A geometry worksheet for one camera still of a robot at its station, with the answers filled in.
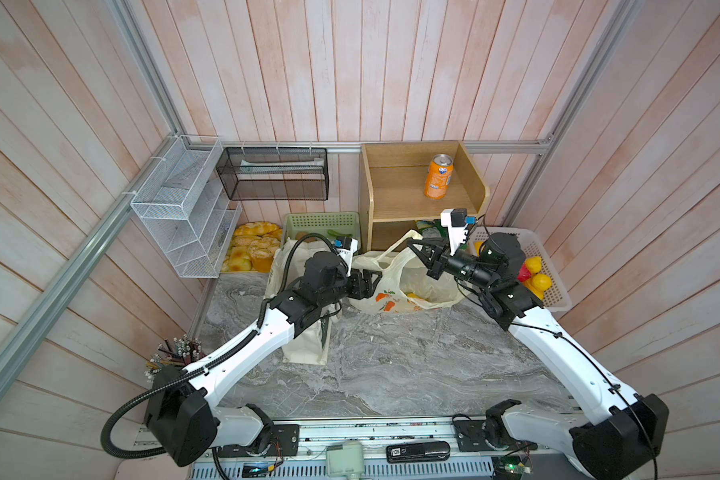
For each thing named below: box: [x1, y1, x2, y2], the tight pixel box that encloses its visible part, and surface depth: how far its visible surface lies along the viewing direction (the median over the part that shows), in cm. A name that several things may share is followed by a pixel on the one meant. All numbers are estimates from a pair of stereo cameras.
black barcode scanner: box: [386, 441, 451, 463], surface depth 70 cm
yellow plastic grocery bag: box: [349, 231, 467, 314], surface depth 74 cm
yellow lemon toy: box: [531, 273, 553, 291], surface depth 97 cm
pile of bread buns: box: [222, 221, 283, 273], surface depth 109 cm
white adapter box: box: [326, 440, 365, 480], surface depth 70 cm
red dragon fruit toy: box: [517, 263, 532, 283], surface depth 99 cm
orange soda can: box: [424, 153, 454, 199], surface depth 80 cm
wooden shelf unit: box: [359, 140, 490, 253], surface depth 88 cm
